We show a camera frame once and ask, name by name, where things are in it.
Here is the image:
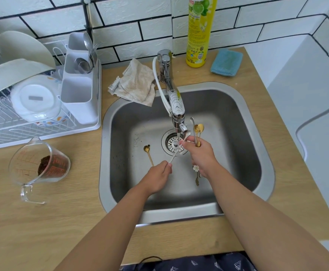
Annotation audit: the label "thin black cord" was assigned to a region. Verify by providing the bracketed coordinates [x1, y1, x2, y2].
[137, 256, 164, 264]

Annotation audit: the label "white floral print bowl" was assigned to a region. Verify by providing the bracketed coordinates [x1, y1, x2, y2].
[9, 75, 63, 123]

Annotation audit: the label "person's left forearm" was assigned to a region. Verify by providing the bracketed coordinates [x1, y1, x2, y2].
[54, 186, 151, 271]

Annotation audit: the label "white faucet hose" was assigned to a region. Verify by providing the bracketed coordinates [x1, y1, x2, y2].
[152, 56, 172, 116]

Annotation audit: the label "blue sponge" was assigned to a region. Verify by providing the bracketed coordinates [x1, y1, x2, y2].
[210, 49, 244, 77]

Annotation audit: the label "white cutlery holder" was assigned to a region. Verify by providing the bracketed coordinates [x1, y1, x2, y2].
[60, 32, 99, 125]

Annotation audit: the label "navy patterned shorts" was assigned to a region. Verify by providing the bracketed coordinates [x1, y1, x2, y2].
[120, 252, 257, 271]

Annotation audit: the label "chrome faucet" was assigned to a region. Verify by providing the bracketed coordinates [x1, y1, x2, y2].
[157, 50, 188, 134]

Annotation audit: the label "brown coffee grounds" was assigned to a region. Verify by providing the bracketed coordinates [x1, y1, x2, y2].
[38, 155, 69, 178]

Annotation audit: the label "beige rag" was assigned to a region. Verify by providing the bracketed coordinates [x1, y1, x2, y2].
[108, 58, 157, 107]

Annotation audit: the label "person's left hand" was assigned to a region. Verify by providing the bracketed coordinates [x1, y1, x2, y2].
[140, 160, 173, 196]

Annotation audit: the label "small silver spoon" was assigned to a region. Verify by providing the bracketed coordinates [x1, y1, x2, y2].
[169, 132, 191, 164]

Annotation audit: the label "person's right hand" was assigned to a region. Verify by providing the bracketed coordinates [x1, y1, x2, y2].
[179, 135, 221, 180]

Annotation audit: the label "clear measuring jug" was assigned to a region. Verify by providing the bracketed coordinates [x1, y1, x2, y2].
[8, 137, 71, 205]

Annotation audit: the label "stainless steel sink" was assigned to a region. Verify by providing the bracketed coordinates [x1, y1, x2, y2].
[99, 81, 275, 225]

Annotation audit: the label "steel sink drain strainer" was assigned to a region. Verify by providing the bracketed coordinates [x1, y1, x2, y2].
[161, 129, 189, 155]

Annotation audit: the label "steel ladle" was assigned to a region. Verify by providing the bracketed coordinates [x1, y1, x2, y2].
[73, 58, 93, 74]

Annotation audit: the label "white dish rack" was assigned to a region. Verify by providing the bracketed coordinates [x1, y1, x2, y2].
[0, 39, 102, 151]

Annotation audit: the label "person's right forearm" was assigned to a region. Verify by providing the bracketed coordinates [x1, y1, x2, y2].
[208, 167, 329, 271]

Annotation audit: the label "white plate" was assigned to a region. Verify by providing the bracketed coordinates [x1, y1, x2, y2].
[0, 30, 56, 68]

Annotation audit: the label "grey wall cable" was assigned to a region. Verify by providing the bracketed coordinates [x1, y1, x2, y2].
[295, 98, 329, 163]

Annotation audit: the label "yellow dish soap bottle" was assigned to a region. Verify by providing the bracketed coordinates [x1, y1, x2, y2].
[186, 0, 219, 68]

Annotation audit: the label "steel fork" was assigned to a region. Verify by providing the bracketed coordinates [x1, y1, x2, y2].
[88, 43, 102, 70]

